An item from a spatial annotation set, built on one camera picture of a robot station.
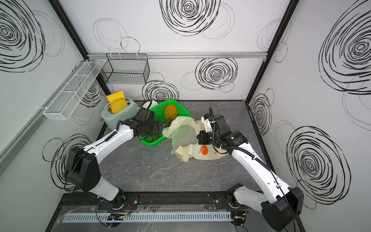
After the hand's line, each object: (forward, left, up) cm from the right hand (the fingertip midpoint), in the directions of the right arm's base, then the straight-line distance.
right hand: (197, 137), depth 74 cm
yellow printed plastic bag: (+13, +8, -15) cm, 21 cm away
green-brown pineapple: (+8, +27, -14) cm, 32 cm away
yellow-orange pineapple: (+28, +18, -13) cm, 35 cm away
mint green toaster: (+22, +49, -6) cm, 54 cm away
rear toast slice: (+30, +54, -2) cm, 61 cm away
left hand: (+11, +25, -9) cm, 29 cm away
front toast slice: (+21, +50, 0) cm, 54 cm away
